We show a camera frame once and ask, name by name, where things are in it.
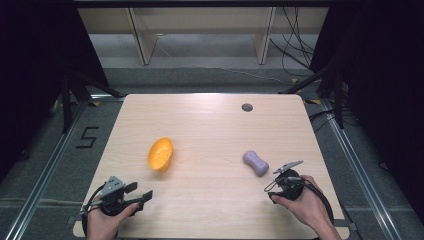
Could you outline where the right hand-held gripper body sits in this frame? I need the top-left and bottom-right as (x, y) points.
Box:
(264, 160), (306, 203)

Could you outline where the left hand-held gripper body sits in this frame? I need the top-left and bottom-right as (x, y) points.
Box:
(79, 175), (145, 217)

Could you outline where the purple soap bar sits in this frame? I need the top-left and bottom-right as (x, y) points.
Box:
(242, 150), (270, 178)

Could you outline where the orange plastic soap dish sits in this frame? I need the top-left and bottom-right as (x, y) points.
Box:
(147, 136), (175, 174)

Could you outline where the person's right hand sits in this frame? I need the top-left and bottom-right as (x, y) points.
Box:
(270, 174), (335, 234)

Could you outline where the person's left hand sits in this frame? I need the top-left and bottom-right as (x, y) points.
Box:
(86, 201), (140, 240)

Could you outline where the black metal stand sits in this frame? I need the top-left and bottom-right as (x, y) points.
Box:
(59, 70), (125, 135)
(279, 61), (348, 130)

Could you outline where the black curtain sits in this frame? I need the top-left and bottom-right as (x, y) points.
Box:
(0, 0), (109, 183)
(309, 0), (424, 216)

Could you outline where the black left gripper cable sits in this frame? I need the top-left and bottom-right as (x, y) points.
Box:
(80, 184), (107, 238)

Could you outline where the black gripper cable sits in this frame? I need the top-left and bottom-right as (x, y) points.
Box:
(299, 179), (335, 225)
(80, 184), (107, 238)

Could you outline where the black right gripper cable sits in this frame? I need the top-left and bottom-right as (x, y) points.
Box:
(299, 179), (335, 225)

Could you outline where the aluminium floor rail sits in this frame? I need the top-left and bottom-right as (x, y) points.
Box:
(319, 99), (399, 240)
(3, 94), (126, 240)

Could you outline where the black floor cable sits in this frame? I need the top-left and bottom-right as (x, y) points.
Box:
(307, 107), (359, 134)

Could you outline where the thin white cable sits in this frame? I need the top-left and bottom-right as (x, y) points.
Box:
(155, 32), (292, 85)

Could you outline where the bundle of black cables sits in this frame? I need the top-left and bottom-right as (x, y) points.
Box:
(269, 6), (318, 78)

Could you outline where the light wooden furniture frame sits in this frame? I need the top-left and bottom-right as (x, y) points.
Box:
(77, 6), (330, 67)

